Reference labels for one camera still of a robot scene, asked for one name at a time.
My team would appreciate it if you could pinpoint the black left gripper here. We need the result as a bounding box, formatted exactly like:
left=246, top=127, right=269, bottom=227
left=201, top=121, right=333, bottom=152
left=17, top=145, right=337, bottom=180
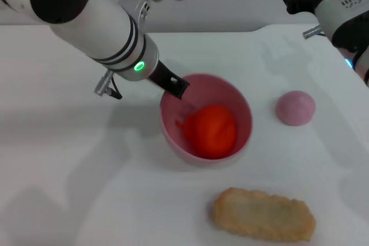
left=147, top=59, right=191, bottom=101

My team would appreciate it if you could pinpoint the pink plastic bowl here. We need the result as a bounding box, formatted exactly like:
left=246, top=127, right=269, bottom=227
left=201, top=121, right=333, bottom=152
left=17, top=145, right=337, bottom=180
left=159, top=73, right=254, bottom=169

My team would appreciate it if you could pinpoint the orange toy fruit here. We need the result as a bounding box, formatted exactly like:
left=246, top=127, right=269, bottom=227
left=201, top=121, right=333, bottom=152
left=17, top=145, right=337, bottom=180
left=175, top=104, right=239, bottom=160

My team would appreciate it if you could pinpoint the pink toy bun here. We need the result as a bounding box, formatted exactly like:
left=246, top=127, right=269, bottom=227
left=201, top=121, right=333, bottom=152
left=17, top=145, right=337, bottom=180
left=275, top=90, right=317, bottom=127

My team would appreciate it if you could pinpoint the gray right cable connector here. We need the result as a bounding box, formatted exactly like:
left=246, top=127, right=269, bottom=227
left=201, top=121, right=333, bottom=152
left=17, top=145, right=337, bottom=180
left=302, top=25, right=327, bottom=40

